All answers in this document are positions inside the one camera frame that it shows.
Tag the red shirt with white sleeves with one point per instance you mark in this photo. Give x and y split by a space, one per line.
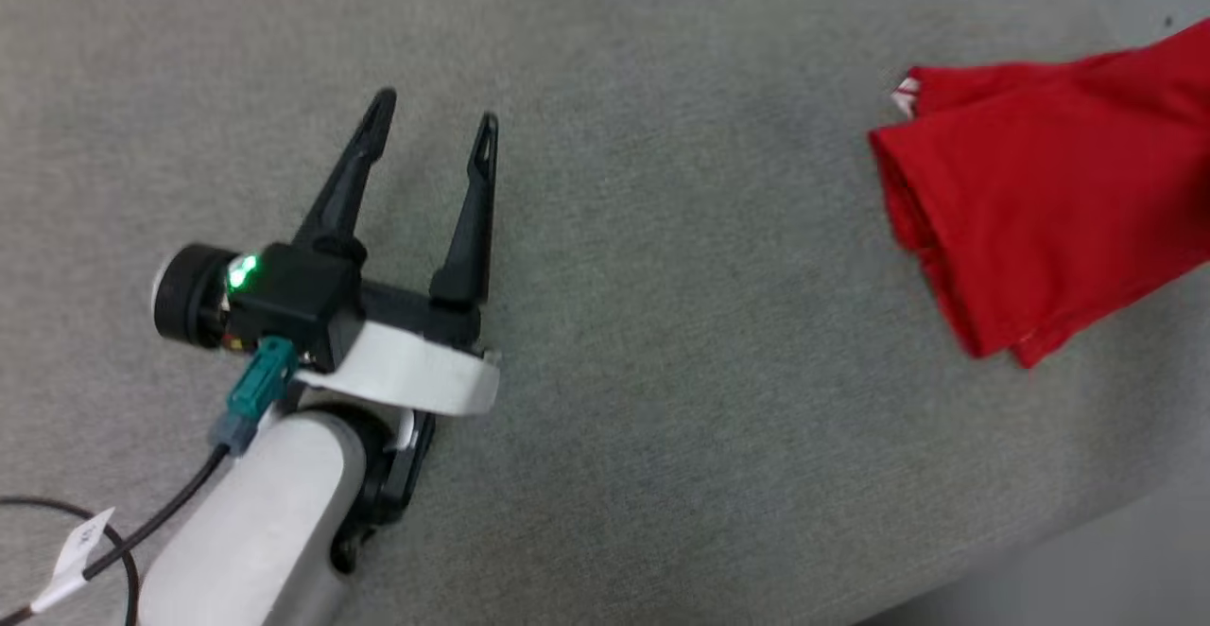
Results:
1059 200

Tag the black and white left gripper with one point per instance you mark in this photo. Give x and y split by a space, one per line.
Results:
416 366

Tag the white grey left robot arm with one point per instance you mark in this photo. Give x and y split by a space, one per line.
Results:
265 522

